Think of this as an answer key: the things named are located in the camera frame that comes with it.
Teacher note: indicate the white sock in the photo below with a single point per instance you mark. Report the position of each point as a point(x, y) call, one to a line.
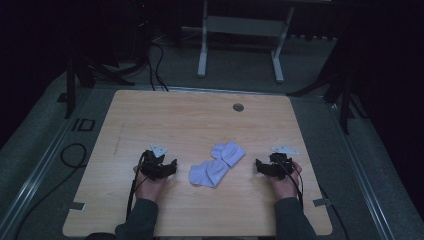
point(230, 153)
point(208, 174)

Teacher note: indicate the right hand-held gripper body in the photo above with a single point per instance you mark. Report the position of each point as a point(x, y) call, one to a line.
point(279, 165)

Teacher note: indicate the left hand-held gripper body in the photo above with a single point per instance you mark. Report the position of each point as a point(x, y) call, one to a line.
point(152, 165)

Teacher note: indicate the black tripod stand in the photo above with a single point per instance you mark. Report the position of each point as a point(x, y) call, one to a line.
point(70, 86)
point(345, 100)

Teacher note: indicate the person's left hand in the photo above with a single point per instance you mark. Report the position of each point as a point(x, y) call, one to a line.
point(150, 188)

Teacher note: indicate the person's right hand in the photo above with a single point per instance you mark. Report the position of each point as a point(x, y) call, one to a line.
point(283, 187)

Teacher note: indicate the metal floor rail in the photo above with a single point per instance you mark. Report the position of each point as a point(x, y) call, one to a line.
point(31, 180)
point(363, 180)

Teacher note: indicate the grey table grommet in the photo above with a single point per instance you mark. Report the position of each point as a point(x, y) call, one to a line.
point(238, 107)

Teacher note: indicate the grey tape strip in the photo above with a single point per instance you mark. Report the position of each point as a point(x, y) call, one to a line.
point(322, 202)
point(74, 206)

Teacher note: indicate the white metal desk frame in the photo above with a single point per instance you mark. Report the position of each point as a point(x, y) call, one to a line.
point(245, 26)

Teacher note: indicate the black floor tape marks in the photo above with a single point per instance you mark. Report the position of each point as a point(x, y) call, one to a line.
point(84, 124)

